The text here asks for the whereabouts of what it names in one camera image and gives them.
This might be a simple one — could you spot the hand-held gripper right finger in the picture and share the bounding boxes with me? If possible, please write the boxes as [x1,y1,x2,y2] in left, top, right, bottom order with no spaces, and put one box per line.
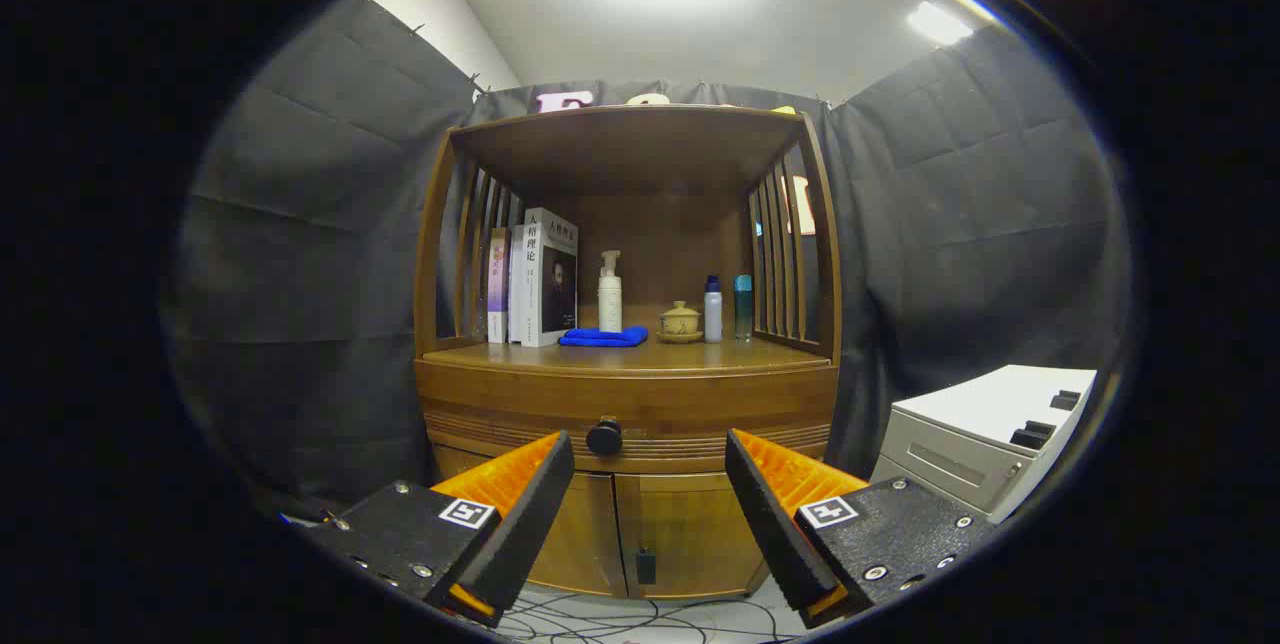
[725,428,1001,630]

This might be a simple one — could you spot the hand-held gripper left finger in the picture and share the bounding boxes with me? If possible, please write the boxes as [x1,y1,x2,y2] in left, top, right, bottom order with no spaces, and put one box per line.
[300,429,576,628]

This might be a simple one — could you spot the wooden drawer with black knob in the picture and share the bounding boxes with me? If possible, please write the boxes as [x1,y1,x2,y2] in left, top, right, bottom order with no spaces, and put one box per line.
[415,372,839,473]

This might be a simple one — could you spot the wooden countertop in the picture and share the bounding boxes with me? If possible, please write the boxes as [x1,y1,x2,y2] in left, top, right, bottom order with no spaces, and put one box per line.
[422,302,833,377]

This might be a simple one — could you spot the white drawer unit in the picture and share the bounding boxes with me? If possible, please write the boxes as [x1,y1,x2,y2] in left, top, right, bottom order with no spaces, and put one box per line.
[870,364,1098,525]

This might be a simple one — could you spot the wooden cabinet with slatted sides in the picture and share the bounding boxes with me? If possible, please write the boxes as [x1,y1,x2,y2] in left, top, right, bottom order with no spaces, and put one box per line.
[413,104,843,600]

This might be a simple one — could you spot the blue folded cloth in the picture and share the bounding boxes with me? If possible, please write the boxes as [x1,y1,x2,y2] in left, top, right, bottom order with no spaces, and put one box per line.
[558,325,649,348]

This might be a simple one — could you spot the lidded ceramic tea cup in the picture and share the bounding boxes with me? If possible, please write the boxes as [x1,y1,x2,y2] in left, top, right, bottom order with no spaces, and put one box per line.
[656,300,705,345]

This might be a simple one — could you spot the thin white book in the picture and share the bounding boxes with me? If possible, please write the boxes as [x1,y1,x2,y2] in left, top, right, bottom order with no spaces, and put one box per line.
[507,224,528,345]

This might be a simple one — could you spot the white book with portrait cover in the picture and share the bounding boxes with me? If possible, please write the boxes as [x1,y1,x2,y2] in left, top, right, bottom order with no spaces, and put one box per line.
[520,207,580,348]

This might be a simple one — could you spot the white pump bottle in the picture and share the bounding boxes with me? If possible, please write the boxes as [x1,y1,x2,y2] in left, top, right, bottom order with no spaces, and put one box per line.
[597,250,624,333]

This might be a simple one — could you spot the purple book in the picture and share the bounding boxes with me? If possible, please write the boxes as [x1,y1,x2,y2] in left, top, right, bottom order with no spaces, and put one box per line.
[486,227,511,344]

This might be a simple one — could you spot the rectangular ceiling light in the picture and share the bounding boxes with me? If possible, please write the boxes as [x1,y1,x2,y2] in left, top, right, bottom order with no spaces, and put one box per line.
[906,1,974,47]

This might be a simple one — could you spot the black floor cables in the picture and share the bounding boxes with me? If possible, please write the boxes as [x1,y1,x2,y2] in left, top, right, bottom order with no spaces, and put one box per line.
[495,594,801,644]

